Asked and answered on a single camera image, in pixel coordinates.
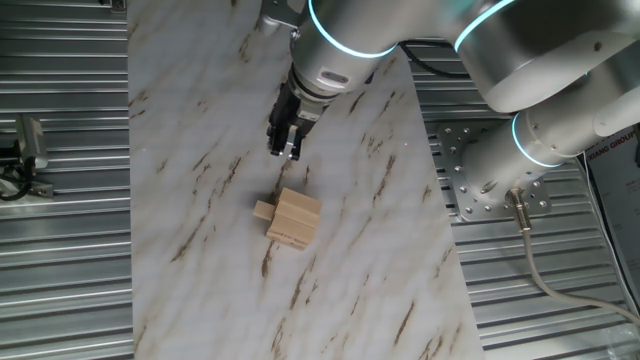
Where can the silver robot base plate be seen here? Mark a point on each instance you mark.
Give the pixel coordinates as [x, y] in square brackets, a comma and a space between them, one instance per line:
[475, 212]

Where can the printed white poster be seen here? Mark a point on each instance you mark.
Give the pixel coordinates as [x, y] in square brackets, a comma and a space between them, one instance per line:
[615, 190]

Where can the protruding wooden Jenga block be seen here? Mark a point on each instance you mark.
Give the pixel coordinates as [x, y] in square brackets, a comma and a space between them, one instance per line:
[262, 210]

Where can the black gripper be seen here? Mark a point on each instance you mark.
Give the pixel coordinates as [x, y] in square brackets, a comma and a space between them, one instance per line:
[292, 112]

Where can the marble pattern table mat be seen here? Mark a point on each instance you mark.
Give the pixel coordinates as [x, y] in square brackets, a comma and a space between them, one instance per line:
[200, 275]

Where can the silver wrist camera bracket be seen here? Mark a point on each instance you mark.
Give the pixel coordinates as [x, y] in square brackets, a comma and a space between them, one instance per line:
[275, 17]

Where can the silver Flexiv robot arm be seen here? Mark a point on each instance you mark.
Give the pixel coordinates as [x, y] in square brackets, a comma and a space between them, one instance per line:
[500, 50]

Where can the metal camera mount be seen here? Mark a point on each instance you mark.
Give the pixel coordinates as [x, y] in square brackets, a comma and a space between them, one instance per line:
[40, 190]

